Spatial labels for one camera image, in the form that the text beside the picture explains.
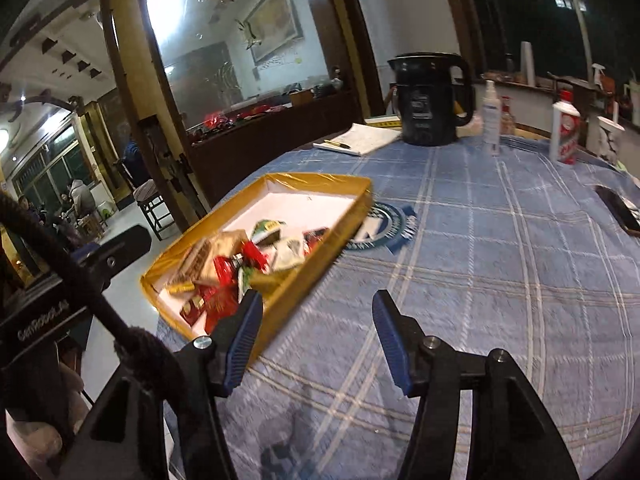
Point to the clear cracker packet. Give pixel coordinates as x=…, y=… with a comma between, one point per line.
x=227, y=244

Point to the red foil candy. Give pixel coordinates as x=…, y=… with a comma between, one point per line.
x=210, y=307

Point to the tan snack bar packet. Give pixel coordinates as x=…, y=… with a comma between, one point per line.
x=197, y=257

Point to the yellow cardboard box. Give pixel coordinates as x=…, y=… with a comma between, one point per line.
x=310, y=280

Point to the white paper roll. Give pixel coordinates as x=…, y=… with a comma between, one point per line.
x=527, y=62

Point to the white red snack packet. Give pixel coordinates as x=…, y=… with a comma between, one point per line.
x=290, y=255

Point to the pen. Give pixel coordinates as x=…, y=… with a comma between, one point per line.
x=337, y=144

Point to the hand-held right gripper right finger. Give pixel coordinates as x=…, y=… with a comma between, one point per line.
x=390, y=340

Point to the white liquor bottle red label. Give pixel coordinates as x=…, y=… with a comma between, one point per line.
x=565, y=130

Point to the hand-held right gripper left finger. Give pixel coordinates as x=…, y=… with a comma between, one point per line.
x=245, y=335

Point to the black electric kettle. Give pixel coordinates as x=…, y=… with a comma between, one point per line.
x=425, y=105

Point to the white green snack packet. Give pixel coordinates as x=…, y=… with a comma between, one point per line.
x=267, y=227

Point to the white trigger spray bottle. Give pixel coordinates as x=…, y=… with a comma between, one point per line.
x=598, y=76

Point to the wooden glass partition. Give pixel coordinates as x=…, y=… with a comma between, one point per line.
x=210, y=25

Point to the blue plaid tablecloth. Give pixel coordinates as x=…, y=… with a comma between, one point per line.
x=500, y=285

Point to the clear glass bottle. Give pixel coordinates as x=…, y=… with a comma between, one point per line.
x=507, y=117

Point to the yellow striped booklet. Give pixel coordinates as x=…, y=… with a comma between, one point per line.
x=382, y=121

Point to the white notepad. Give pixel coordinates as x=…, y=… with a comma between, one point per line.
x=365, y=137

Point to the black flat device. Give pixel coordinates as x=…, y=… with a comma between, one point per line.
x=620, y=207

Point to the white cup black print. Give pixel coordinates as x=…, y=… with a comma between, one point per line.
x=610, y=137

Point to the wooden chair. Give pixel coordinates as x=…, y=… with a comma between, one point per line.
x=150, y=192

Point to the red candy wrapper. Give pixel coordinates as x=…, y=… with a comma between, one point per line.
x=252, y=255

